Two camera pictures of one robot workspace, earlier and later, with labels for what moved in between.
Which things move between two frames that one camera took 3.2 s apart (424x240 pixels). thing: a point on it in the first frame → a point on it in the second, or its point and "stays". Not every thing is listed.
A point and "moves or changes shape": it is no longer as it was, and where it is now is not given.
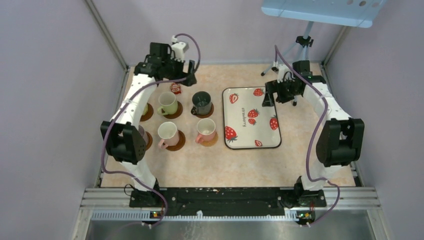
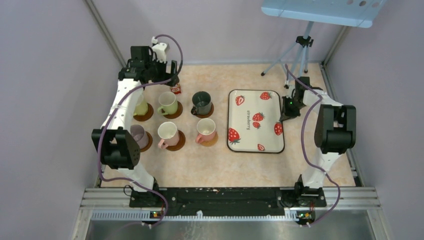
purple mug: x=143 y=134 stays
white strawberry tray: x=247 y=124 moves or changes shape
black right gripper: x=279 y=98 → x=287 y=114
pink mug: x=206 y=129 stays
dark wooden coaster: x=149 y=144 stays
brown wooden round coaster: x=148 y=114 stays
